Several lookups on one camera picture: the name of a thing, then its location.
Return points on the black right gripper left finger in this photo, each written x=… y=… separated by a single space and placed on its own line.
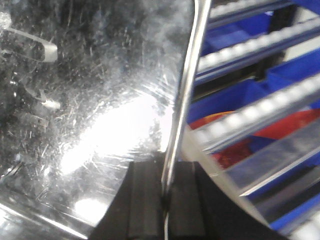
x=136 y=212

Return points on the blue bin lower left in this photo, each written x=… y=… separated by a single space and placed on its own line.
x=289 y=205

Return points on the silver metal tray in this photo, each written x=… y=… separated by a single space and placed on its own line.
x=86 y=88

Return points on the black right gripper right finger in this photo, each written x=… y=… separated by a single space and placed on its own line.
x=200 y=210

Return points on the red packet in bin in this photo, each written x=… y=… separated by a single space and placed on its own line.
x=244 y=148

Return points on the steel divider rail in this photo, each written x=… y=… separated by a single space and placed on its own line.
x=275 y=160

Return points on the white roller track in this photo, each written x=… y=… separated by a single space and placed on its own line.
x=235 y=126

